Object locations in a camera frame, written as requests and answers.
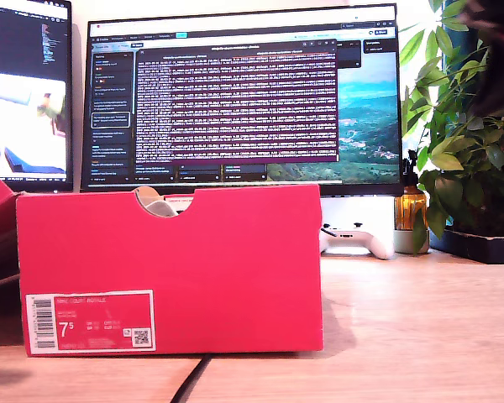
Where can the small white round pot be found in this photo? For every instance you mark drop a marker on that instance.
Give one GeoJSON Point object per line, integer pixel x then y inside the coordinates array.
{"type": "Point", "coordinates": [403, 241]}

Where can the black computer monitor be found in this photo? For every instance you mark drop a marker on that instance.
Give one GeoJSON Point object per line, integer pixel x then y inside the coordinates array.
{"type": "Point", "coordinates": [25, 42]}

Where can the wide black Huawei monitor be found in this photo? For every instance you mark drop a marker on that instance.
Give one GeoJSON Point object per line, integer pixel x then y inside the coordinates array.
{"type": "Point", "coordinates": [235, 105]}

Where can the white game controller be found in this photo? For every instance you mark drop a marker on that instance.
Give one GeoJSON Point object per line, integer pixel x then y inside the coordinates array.
{"type": "Point", "coordinates": [361, 243]}

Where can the green leafy houseplant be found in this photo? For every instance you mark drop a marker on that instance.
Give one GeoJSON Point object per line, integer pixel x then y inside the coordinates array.
{"type": "Point", "coordinates": [458, 168]}

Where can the red Nike shoebox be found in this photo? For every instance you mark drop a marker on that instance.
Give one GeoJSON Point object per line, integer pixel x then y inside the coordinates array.
{"type": "Point", "coordinates": [193, 268]}

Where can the amber glass pump bottle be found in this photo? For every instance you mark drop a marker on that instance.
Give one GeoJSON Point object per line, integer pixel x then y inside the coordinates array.
{"type": "Point", "coordinates": [409, 205]}

